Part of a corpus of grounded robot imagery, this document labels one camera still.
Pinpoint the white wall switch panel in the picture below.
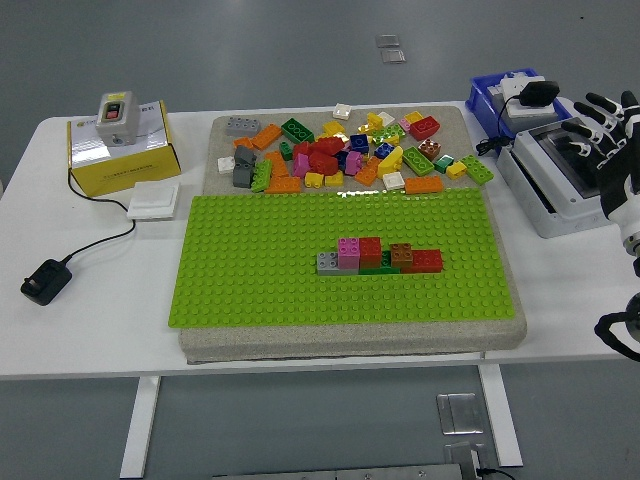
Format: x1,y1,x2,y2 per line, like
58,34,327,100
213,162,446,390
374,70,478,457
125,180,181,222

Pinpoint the red long toy brick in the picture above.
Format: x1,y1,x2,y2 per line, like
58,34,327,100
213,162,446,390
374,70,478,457
399,248,444,275

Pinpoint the orange long toy brick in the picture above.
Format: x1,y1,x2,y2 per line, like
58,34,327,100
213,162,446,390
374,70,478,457
263,176,303,195
405,175,446,195
249,123,284,151

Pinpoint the black plug cord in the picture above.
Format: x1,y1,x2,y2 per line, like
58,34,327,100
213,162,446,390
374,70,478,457
474,94,524,157

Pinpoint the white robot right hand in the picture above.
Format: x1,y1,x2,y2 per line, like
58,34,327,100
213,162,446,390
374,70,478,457
553,89,640,229

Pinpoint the lime green long brick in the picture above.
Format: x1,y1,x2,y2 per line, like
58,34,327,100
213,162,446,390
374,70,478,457
401,146,435,177

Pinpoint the grey long toy brick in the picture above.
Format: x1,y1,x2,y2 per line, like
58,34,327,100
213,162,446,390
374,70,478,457
224,116,263,137

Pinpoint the light grey toy brick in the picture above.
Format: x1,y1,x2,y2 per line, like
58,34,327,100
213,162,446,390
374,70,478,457
316,251,360,277

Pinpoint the grey metal base bar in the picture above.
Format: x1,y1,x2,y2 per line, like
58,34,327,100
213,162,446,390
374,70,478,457
212,463,464,480

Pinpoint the grey distribution box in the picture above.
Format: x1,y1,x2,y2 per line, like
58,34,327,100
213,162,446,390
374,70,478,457
497,115,640,240

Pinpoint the yellow cardboard box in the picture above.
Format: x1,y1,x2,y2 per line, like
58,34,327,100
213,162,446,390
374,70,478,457
66,99,182,197

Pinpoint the red brick with holes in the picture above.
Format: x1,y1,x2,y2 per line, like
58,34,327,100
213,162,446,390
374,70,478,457
409,115,442,141

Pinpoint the green studded baseplate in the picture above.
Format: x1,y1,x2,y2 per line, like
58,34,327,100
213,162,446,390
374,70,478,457
166,187,516,330

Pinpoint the white table leg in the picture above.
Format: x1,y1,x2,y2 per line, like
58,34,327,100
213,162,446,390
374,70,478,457
118,375,162,480
476,364,524,469

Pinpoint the dark green toy brick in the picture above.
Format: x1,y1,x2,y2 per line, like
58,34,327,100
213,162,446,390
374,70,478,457
358,249,403,277

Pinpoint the yellow curved toy brick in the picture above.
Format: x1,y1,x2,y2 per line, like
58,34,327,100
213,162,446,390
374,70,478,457
376,145,404,180

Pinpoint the dark green long brick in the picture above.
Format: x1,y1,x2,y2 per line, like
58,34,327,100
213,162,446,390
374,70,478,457
280,117,316,145

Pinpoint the grey sloped toy brick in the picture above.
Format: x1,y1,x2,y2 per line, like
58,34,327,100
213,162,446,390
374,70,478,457
233,144,258,169

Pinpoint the grey push-button switch box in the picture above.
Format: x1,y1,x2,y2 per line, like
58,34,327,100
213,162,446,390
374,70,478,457
94,91,139,148

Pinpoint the pink tall toy brick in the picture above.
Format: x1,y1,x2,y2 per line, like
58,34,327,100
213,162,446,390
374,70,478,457
337,237,361,271

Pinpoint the red square toy brick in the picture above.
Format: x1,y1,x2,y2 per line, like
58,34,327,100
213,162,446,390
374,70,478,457
358,237,383,269

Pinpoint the lime green toy brick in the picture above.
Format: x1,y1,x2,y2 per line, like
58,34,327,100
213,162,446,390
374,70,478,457
249,158,274,194
458,153,495,185
372,124,407,147

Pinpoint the grey-brown foam mat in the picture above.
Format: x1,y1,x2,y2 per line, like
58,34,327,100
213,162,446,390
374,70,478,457
178,104,529,365

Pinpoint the blue plastic bin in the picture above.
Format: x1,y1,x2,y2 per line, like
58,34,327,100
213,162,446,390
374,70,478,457
464,68,576,141

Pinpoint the black adapter cord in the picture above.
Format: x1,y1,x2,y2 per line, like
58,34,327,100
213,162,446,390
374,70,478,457
66,167,137,265

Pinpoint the white power socket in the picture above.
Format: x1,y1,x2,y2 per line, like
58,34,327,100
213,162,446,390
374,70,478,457
499,71,560,121

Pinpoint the black plug adapter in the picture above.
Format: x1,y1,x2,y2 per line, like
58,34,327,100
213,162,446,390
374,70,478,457
518,80,561,108

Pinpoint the brown toy brick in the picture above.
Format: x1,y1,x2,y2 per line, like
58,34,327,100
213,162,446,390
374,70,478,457
389,242,415,274
417,138,443,162

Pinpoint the black power adapter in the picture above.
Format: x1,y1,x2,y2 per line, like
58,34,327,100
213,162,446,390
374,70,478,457
19,258,73,307

